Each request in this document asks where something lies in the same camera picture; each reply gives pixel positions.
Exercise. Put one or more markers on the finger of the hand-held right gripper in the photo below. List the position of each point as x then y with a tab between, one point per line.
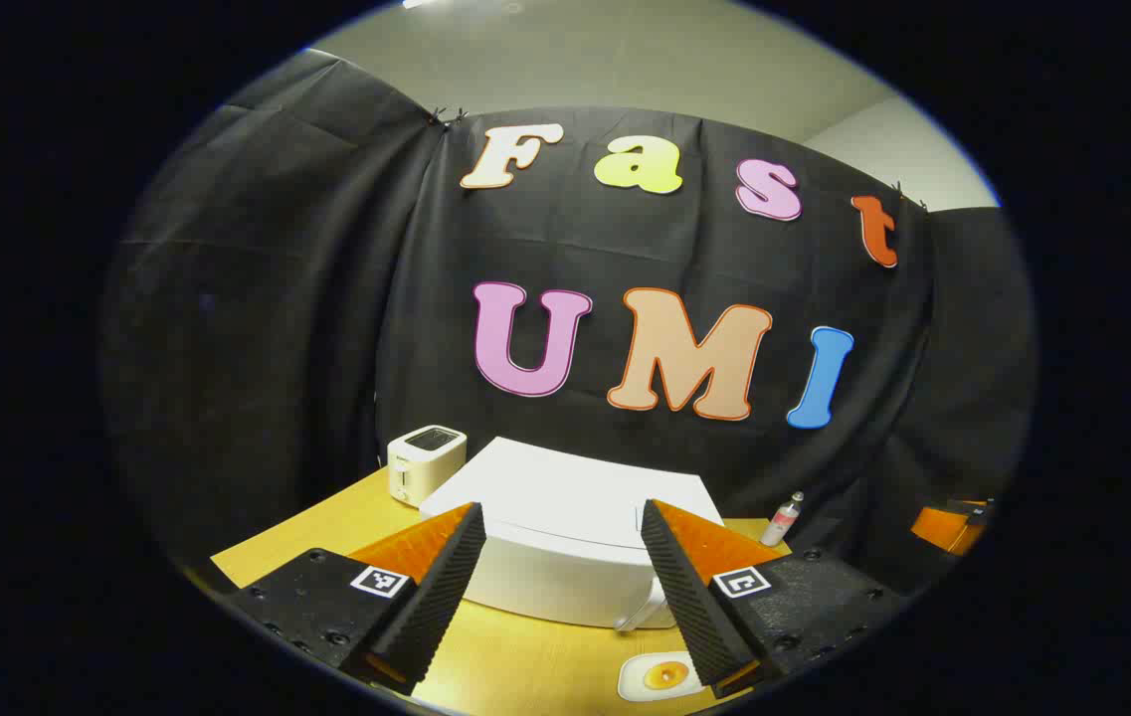
943	529

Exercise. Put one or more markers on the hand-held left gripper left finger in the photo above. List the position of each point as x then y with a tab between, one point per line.
446	577

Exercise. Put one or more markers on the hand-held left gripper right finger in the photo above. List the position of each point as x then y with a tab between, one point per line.
684	597

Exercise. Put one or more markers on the round orange pastry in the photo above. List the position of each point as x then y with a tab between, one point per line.
665	676

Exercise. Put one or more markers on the white microwave oven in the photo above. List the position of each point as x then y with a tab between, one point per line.
565	497

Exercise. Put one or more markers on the white rectangular plate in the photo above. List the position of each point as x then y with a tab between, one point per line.
633	681

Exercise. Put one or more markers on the white toaster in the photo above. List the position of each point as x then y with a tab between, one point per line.
421	467

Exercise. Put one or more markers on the small bottle with pink label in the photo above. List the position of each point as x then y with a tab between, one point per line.
782	522

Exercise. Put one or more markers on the black backdrop cloth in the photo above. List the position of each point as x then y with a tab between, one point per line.
277	298

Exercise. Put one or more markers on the black binder clip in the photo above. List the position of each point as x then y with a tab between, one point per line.
446	117
908	196

